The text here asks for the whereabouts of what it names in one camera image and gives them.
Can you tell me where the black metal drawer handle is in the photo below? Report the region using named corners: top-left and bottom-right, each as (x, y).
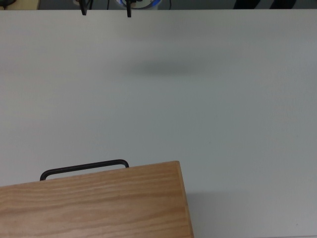
top-left (39, 159), bottom-right (130, 181)

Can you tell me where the wooden cabinet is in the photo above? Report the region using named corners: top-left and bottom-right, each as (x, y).
top-left (0, 160), bottom-right (195, 238)

